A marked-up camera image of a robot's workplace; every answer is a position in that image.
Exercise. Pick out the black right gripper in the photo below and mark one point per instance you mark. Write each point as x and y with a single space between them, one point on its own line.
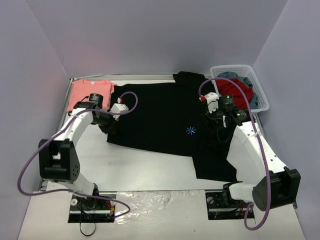
215 116

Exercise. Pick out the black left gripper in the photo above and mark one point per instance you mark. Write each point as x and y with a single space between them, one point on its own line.
110 122

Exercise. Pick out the black t-shirt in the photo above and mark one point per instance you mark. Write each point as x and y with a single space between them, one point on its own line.
169 118

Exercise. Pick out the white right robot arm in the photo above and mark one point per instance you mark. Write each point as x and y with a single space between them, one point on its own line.
261 176

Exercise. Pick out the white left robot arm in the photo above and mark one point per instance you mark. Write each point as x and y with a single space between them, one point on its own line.
59 162

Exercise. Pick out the red t-shirt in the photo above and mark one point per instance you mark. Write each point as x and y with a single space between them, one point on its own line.
227 88

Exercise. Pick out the grey-blue t-shirt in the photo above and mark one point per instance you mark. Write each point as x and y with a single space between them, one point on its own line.
230 75

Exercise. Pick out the folded pink t-shirt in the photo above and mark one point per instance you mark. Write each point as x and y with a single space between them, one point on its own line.
83 88

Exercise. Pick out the white plastic laundry basket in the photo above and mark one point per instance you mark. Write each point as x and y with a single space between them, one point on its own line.
245 71

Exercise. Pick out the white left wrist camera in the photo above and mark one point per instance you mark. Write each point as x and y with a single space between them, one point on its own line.
118 109

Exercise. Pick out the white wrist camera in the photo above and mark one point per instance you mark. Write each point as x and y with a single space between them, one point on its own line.
118 109
212 101

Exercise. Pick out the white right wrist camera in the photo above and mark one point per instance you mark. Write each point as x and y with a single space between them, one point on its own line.
212 101

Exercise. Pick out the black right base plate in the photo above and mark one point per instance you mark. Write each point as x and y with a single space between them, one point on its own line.
218 209

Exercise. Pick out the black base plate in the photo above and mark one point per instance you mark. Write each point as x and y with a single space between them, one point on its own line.
90 210
218 209

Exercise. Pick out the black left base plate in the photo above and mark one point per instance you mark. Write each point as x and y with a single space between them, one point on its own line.
90 210

